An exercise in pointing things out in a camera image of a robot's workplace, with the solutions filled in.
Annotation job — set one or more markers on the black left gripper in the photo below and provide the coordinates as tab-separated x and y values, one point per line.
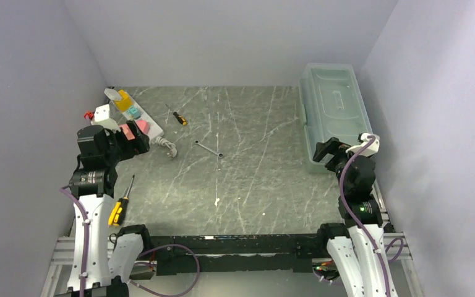
140	144

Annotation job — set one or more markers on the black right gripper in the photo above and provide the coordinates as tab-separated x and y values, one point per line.
330	146

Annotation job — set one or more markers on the pink triangular plug adapter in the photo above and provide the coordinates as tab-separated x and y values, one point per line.
133	129

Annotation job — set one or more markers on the white power strip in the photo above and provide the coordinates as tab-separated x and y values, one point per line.
155	130

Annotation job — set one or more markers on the yellow cube plug adapter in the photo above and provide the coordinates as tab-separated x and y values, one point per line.
124	101

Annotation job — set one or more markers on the white plug adapter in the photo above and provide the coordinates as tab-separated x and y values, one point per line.
112	94

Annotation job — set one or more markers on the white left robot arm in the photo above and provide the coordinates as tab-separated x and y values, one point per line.
96	272

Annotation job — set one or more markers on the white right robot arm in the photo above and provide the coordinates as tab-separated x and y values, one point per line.
356	245

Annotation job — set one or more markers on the teal plug adapter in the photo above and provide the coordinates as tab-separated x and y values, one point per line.
133	112

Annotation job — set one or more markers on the translucent green storage box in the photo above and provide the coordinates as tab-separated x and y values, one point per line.
330	105

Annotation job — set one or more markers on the small black orange screwdriver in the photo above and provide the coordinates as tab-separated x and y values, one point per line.
181	120

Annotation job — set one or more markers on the yellow black large screwdriver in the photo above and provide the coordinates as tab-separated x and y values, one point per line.
119	211

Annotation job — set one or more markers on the silver combination wrench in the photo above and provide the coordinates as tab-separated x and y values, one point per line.
218	154

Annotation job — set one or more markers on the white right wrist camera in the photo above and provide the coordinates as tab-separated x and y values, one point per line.
368	146

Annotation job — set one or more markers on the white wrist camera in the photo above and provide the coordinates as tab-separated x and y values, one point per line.
102	117
368	146

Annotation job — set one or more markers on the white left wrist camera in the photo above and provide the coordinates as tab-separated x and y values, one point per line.
102	117

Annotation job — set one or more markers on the black aluminium base frame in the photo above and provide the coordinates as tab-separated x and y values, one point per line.
229	253

